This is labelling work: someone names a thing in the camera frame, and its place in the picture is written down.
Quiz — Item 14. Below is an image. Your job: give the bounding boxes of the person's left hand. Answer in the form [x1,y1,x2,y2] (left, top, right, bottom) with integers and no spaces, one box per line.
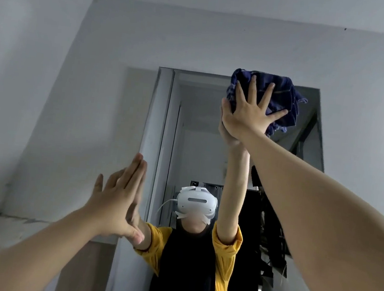
[79,148,155,246]

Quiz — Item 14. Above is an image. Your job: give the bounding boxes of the person's right hand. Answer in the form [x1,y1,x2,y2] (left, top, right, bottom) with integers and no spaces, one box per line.
[217,72,292,146]

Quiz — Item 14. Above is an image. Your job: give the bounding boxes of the dark blue striped cloth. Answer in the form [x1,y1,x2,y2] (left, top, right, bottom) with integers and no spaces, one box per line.
[222,67,311,140]

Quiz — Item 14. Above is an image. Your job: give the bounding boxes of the person's right forearm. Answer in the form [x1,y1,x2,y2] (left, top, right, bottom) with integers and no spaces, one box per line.
[222,128,384,291]

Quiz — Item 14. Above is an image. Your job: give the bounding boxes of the person's left forearm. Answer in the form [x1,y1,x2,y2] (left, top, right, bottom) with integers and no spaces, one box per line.
[0,196,102,291]

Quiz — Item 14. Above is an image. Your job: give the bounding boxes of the white headset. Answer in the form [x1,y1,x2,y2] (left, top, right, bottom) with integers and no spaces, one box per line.
[173,184,221,226]

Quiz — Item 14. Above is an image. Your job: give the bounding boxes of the tall wall mirror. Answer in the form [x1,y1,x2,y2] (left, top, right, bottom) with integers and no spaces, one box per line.
[105,63,359,291]

